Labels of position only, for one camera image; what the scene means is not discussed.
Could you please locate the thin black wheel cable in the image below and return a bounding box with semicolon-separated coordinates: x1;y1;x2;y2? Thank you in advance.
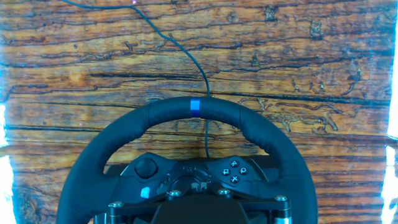
62;0;212;159

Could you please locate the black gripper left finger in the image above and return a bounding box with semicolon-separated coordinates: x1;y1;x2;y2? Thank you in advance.
107;200;127;224

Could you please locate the black steering wheel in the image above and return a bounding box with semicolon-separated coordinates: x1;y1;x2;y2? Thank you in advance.
55;96;318;224

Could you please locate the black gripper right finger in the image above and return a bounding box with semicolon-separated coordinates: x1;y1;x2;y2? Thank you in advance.
272;195;293;224

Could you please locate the wood grain table mat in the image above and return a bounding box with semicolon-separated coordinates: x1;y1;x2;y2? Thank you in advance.
0;0;398;224

